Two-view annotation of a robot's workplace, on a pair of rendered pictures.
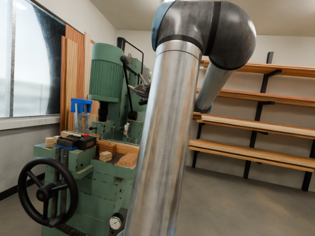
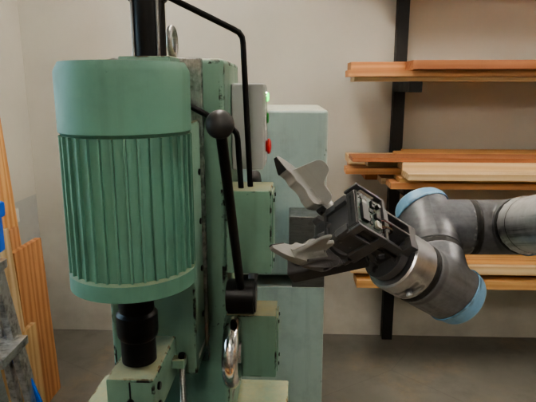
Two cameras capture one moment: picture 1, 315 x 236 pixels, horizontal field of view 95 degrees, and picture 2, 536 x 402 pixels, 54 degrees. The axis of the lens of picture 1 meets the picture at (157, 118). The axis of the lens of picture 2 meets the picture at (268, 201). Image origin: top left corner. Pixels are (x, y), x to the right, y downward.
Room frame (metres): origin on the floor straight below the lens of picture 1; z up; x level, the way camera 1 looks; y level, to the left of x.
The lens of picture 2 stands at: (0.14, 0.25, 1.47)
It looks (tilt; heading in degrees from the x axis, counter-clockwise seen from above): 12 degrees down; 351
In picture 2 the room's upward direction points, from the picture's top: straight up
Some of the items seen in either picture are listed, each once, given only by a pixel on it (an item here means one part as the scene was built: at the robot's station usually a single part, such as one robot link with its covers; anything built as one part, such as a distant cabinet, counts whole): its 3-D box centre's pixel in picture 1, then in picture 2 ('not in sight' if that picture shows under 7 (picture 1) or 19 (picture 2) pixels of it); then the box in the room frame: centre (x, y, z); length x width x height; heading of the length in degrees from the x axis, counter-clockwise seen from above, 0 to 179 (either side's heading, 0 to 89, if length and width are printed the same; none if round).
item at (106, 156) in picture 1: (105, 156); not in sight; (0.72, 0.24, 0.92); 0.05 x 0.04 x 0.04; 150
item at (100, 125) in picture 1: (103, 127); (146, 380); (0.90, 0.33, 1.03); 0.14 x 0.07 x 0.09; 168
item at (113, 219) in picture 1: (116, 222); not in sight; (0.62, 0.13, 0.65); 0.06 x 0.04 x 0.08; 78
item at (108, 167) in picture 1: (86, 158); not in sight; (0.78, 0.37, 0.87); 0.61 x 0.30 x 0.06; 78
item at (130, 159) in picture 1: (129, 157); not in sight; (0.75, 0.12, 0.92); 0.14 x 0.09 x 0.04; 168
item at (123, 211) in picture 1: (122, 224); not in sight; (0.69, 0.11, 0.58); 0.12 x 0.08 x 0.08; 168
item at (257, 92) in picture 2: (145, 79); (250, 125); (1.17, 0.13, 1.40); 0.10 x 0.06 x 0.16; 168
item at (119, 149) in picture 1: (112, 147); not in sight; (0.86, 0.25, 0.92); 0.54 x 0.02 x 0.04; 78
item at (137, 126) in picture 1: (135, 129); (254, 337); (1.03, 0.15, 1.02); 0.09 x 0.07 x 0.12; 78
